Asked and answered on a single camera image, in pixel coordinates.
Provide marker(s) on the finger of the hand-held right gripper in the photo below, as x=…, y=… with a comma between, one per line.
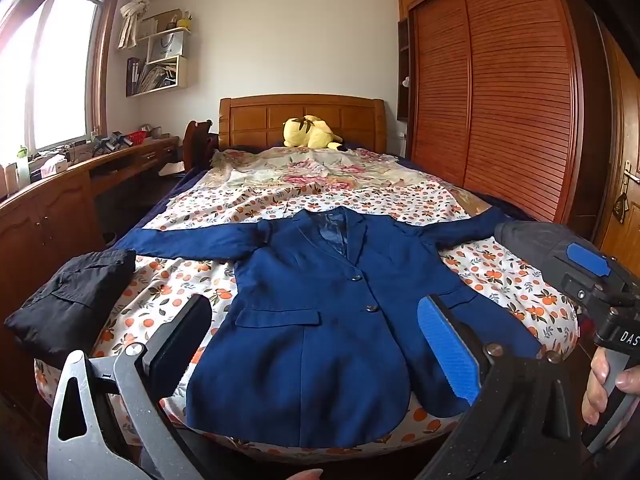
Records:
x=587, y=257
x=585, y=291

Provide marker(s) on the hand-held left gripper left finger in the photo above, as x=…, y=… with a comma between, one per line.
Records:
x=175, y=345

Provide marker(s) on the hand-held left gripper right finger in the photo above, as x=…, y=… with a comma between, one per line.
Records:
x=445, y=345

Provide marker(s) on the blue blazer jacket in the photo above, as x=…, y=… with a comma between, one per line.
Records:
x=310, y=360

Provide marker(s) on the person's right hand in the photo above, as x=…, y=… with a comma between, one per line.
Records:
x=595, y=390

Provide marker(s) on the person's left hand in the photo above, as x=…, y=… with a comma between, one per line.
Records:
x=306, y=475

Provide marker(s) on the grey folded garment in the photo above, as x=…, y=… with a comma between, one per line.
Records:
x=535, y=250

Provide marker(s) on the hanging door ornament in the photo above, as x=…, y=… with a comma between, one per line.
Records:
x=621, y=209

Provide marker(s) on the orange print bed sheet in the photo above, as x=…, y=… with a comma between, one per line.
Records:
x=165, y=280

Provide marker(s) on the black folded garment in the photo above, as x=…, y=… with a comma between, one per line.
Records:
x=65, y=300

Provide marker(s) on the golden patterned bed mat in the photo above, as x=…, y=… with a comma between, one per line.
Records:
x=472, y=202

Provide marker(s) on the wooden door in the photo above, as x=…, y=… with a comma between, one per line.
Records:
x=627, y=125

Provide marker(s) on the wooden slatted wardrobe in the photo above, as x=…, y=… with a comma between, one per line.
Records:
x=510, y=110

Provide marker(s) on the white cloth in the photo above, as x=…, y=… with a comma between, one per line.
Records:
x=172, y=168

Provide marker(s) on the wooden desk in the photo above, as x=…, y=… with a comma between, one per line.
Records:
x=45, y=220

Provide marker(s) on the dark wooden chair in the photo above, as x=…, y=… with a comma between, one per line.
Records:
x=195, y=145

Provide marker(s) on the red basket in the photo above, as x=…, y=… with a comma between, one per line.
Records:
x=136, y=137

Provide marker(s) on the pink floral blanket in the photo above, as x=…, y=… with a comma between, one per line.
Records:
x=300, y=170

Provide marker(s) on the green cap bottle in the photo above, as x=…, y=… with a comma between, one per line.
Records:
x=23, y=167

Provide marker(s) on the wooden bed headboard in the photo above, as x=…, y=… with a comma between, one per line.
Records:
x=260, y=120

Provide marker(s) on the yellow plush toy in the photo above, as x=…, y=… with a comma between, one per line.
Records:
x=302, y=132

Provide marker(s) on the window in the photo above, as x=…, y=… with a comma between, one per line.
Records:
x=60, y=70

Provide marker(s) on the white paper bag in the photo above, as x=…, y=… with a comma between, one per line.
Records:
x=167, y=45

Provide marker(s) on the small yellow figure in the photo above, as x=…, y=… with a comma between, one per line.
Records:
x=184, y=23

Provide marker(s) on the tied white curtain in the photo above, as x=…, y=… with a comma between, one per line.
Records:
x=135, y=10

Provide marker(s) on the white wall shelf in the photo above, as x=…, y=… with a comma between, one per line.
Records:
x=180, y=75

